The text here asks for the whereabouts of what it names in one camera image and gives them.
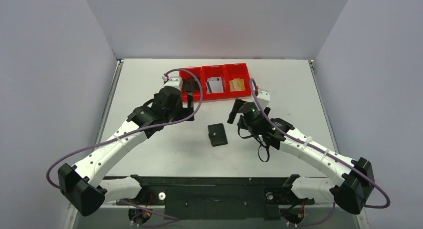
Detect black leather card holder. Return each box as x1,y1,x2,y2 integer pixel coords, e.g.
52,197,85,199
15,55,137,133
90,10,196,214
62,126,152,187
208,123,228,147

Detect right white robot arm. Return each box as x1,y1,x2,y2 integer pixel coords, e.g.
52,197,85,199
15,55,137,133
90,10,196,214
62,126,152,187
228,99,374,215

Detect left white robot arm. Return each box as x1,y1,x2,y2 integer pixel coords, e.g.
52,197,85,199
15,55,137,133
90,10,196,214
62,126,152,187
57,86,195,217

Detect black card holders in bin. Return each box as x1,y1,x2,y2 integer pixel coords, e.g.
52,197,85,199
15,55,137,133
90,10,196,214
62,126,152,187
183,77,200,93

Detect gold cards in bin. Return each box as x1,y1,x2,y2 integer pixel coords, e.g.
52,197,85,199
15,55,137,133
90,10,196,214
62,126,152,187
229,78,245,92

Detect white cards in bin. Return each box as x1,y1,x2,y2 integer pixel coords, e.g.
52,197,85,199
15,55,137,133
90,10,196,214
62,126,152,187
206,77,224,94

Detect left red bin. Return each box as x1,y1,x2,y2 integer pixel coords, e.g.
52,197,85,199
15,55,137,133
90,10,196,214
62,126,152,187
179,67,202,102

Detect red bin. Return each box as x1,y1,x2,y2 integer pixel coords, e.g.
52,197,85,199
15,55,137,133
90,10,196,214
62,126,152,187
224,63,251,98
202,65,227,101
179,67,202,102

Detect right red bin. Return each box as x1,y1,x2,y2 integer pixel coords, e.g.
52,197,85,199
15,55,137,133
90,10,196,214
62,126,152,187
224,63,251,98

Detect middle red bin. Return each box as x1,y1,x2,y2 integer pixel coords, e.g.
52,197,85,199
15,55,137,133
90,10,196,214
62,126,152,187
202,65,227,101

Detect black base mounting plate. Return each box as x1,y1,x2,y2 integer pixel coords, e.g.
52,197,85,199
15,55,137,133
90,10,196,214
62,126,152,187
129,175,315,220

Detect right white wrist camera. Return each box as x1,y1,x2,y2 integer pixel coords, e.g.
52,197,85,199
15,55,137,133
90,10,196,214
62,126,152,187
255,87,270,109

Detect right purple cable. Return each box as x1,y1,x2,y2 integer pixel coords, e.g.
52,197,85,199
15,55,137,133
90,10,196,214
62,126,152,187
249,78,391,210

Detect purple cable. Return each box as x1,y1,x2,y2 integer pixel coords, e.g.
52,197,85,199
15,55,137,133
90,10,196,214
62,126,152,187
249,78,391,210
46,68,204,190

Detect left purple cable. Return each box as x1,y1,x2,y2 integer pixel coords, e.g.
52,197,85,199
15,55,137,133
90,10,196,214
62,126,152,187
46,68,204,190

